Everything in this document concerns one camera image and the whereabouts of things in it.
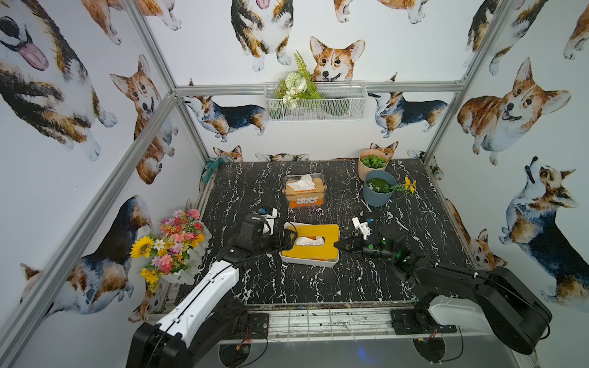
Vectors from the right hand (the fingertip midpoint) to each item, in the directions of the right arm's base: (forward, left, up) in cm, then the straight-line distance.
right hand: (338, 238), depth 76 cm
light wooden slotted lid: (+31, +6, -9) cm, 33 cm away
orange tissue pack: (+2, +10, -6) cm, 11 cm away
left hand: (+5, +18, -2) cm, 18 cm away
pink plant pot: (+41, -19, -5) cm, 45 cm away
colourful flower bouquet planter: (-5, +53, 0) cm, 53 cm away
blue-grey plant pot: (+28, -20, -9) cm, 36 cm away
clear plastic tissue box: (+22, +15, -11) cm, 29 cm away
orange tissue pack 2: (+28, +12, -5) cm, 31 cm away
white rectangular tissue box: (+4, +2, -3) cm, 6 cm away
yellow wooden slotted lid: (-2, +4, -6) cm, 7 cm away
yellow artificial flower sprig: (+23, -29, -3) cm, 38 cm away
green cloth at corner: (+49, +62, -14) cm, 80 cm away
